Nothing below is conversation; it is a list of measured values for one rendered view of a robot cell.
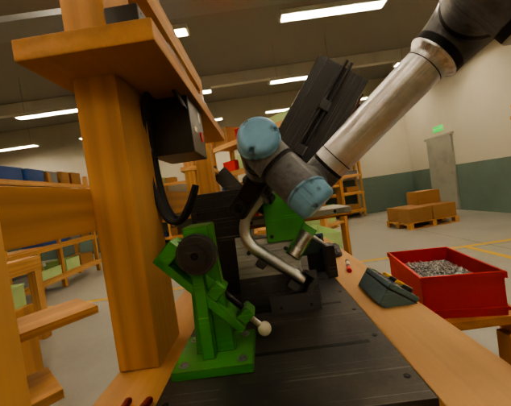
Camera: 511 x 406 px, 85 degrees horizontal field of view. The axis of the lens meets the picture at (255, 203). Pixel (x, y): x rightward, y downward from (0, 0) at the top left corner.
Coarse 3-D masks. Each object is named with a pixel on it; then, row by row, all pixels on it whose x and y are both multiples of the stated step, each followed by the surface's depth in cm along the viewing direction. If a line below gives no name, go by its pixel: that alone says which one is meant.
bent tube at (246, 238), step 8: (256, 208) 79; (248, 216) 78; (240, 224) 78; (248, 224) 78; (240, 232) 78; (248, 232) 78; (248, 240) 76; (248, 248) 76; (256, 248) 76; (256, 256) 76; (264, 256) 75; (272, 256) 75; (272, 264) 75; (280, 264) 74; (288, 264) 75; (288, 272) 74; (296, 272) 74; (296, 280) 74; (304, 280) 73
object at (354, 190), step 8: (360, 168) 912; (344, 176) 908; (352, 176) 908; (360, 176) 913; (360, 184) 914; (344, 192) 947; (352, 192) 915; (360, 192) 910; (352, 208) 923; (360, 208) 922
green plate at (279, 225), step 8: (280, 200) 82; (264, 208) 82; (272, 208) 82; (280, 208) 81; (288, 208) 81; (264, 216) 81; (272, 216) 81; (280, 216) 81; (288, 216) 81; (296, 216) 81; (272, 224) 81; (280, 224) 80; (288, 224) 80; (296, 224) 80; (272, 232) 80; (280, 232) 80; (288, 232) 80; (296, 232) 80; (272, 240) 80; (280, 240) 79; (288, 240) 79
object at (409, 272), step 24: (408, 264) 102; (432, 264) 95; (456, 264) 94; (480, 264) 83; (432, 288) 77; (456, 288) 76; (480, 288) 75; (504, 288) 74; (456, 312) 76; (480, 312) 75; (504, 312) 74
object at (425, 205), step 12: (420, 192) 637; (432, 192) 640; (408, 204) 672; (420, 204) 638; (432, 204) 619; (444, 204) 602; (396, 216) 632; (408, 216) 593; (420, 216) 594; (432, 216) 600; (444, 216) 602; (456, 216) 605; (408, 228) 594; (420, 228) 592
